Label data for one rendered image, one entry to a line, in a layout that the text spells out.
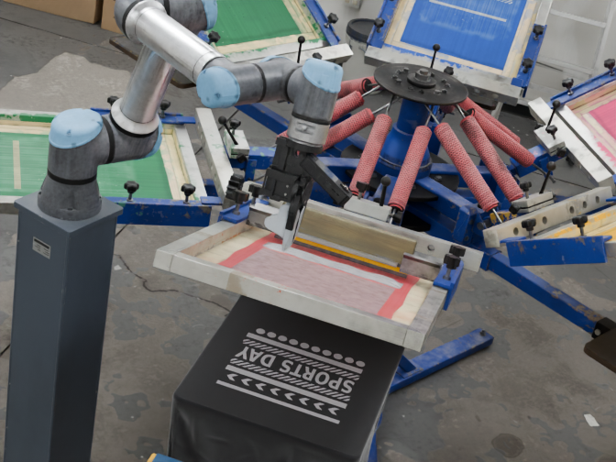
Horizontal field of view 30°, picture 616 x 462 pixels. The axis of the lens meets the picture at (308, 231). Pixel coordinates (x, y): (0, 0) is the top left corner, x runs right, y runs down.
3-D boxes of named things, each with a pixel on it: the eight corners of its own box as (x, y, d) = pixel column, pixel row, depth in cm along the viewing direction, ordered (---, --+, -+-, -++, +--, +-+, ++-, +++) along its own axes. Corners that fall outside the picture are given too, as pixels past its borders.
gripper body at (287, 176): (269, 192, 223) (284, 133, 220) (311, 205, 221) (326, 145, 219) (258, 198, 216) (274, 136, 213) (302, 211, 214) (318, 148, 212)
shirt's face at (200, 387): (357, 458, 254) (357, 456, 253) (173, 397, 261) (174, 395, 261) (402, 346, 295) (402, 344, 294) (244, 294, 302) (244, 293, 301)
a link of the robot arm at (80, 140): (38, 159, 271) (40, 108, 264) (89, 152, 279) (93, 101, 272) (60, 183, 263) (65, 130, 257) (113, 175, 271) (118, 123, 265)
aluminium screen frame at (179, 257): (420, 352, 230) (425, 335, 229) (151, 266, 240) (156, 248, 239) (454, 282, 306) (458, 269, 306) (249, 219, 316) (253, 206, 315)
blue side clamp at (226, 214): (231, 243, 286) (238, 216, 285) (213, 237, 287) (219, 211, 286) (261, 227, 315) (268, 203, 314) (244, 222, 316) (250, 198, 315)
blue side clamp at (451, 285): (446, 311, 277) (455, 283, 276) (426, 304, 278) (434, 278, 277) (456, 288, 306) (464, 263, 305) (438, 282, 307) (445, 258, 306)
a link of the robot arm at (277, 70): (238, 56, 219) (272, 69, 211) (285, 50, 226) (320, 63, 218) (236, 95, 222) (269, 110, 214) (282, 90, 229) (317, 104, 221)
